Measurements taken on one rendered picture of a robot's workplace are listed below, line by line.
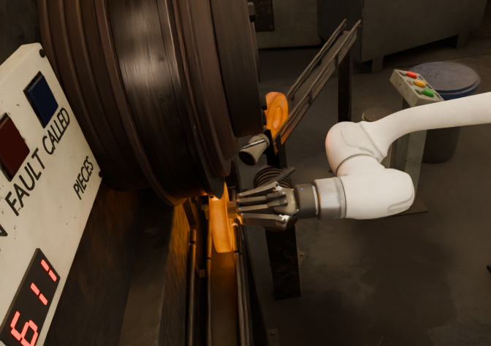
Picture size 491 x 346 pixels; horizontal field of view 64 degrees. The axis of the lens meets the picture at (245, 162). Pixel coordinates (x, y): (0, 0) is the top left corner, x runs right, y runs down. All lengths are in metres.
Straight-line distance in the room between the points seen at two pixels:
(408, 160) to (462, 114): 0.87
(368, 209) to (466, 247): 1.03
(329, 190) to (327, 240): 0.95
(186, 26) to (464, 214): 1.68
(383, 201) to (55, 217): 0.63
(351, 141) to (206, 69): 0.52
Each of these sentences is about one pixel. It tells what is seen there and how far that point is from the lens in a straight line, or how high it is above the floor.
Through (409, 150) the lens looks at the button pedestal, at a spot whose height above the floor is 0.33.
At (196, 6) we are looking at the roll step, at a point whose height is 1.23.
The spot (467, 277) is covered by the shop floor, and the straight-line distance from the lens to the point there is 1.75.
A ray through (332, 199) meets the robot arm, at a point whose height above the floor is 0.78.
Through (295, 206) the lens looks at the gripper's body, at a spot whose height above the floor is 0.77.
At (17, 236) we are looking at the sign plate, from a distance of 0.37.
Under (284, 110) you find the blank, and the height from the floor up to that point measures 0.70.
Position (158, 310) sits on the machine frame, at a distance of 0.61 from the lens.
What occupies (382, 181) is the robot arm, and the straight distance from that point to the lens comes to 0.86.
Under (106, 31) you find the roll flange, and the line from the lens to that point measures 0.45.
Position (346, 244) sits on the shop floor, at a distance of 1.77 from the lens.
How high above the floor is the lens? 1.36
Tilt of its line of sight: 38 degrees down
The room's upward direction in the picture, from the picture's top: 10 degrees counter-clockwise
